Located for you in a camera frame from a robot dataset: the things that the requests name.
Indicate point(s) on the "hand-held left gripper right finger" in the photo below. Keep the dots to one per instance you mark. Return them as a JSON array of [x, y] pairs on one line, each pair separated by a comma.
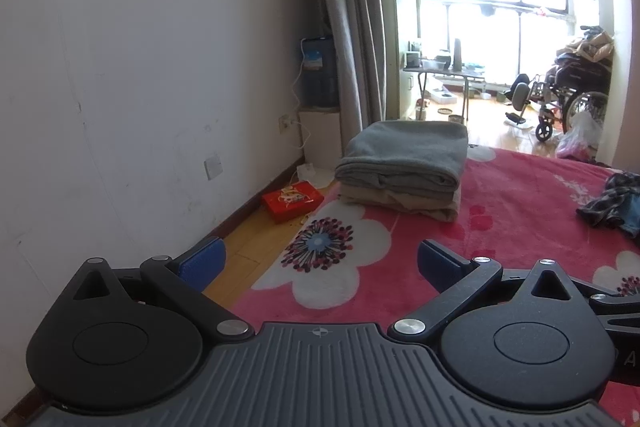
[[432, 264]]

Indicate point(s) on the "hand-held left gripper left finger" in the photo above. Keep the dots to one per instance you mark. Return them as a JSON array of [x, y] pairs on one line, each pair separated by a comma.
[[202, 262]]

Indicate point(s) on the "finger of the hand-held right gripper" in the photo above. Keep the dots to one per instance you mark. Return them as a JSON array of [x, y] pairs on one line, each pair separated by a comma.
[[617, 304]]

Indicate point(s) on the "grey sweatpants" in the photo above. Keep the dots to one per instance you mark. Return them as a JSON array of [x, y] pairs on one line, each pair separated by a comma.
[[405, 152]]

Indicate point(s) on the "beige folded cloth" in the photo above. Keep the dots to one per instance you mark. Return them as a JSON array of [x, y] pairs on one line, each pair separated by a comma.
[[400, 204]]

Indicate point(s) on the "pink floral blanket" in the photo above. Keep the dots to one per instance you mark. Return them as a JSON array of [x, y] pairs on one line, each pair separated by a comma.
[[500, 217]]

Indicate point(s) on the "dark blue denim garment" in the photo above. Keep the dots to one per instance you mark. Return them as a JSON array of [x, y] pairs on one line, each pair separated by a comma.
[[632, 217]]

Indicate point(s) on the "red box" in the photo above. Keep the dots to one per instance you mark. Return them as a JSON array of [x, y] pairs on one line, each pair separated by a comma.
[[295, 204]]

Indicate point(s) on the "crumpled white paper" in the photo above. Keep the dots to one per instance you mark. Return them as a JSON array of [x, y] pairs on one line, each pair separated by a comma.
[[312, 174]]

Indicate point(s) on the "white plastic bag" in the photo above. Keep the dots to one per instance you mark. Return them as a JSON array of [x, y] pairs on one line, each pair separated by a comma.
[[580, 132]]

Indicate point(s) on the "folding table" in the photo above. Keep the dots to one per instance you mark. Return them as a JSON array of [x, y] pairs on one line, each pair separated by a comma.
[[445, 71]]

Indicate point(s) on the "grey pot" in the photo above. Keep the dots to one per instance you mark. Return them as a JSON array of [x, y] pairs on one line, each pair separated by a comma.
[[443, 61]]

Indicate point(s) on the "dark tall bottle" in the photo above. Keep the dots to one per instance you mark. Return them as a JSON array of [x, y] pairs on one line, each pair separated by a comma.
[[457, 54]]

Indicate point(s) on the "wheelchair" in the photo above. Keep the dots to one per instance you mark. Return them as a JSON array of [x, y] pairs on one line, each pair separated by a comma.
[[575, 77]]

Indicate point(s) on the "tan jacket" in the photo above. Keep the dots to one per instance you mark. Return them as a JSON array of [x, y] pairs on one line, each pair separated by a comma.
[[590, 47]]

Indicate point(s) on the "grey curtain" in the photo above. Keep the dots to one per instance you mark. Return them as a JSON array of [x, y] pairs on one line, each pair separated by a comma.
[[350, 7]]

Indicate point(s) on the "white wall switch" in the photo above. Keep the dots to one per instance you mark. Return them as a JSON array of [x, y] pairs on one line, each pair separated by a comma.
[[214, 167]]

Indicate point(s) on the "white wall outlet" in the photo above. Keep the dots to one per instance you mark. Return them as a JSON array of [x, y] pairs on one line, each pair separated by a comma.
[[285, 124]]

